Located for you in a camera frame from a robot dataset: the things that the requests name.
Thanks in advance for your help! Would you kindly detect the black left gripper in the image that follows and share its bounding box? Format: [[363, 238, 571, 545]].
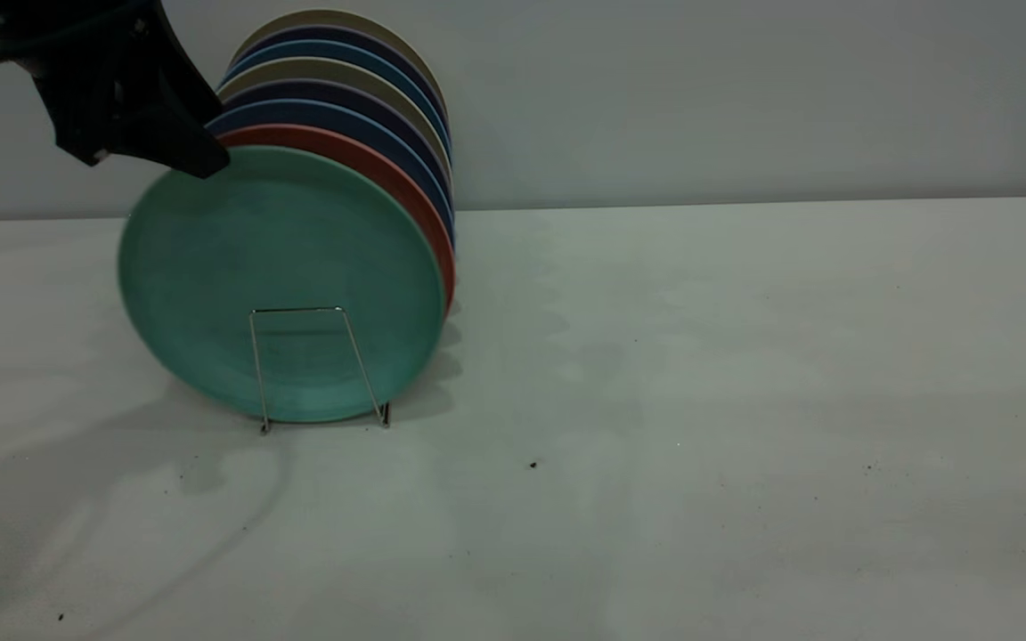
[[0, 0, 232, 180]]

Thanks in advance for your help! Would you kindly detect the green round plate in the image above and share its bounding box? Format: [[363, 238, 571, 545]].
[[118, 145, 448, 425]]

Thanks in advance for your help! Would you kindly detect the beige round plate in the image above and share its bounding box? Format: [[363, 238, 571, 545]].
[[217, 57, 452, 170], [237, 9, 448, 99]]

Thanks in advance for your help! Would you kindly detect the dark purple round plate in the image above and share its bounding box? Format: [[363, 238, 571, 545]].
[[222, 78, 453, 197], [232, 25, 448, 117]]

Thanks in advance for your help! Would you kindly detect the teal blue round plate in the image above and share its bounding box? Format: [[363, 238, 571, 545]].
[[224, 39, 450, 134]]

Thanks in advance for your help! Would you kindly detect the pink round plate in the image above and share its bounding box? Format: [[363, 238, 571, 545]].
[[217, 124, 457, 314]]

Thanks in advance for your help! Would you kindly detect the metal wire plate rack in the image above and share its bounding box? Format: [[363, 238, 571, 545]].
[[248, 306, 392, 435]]

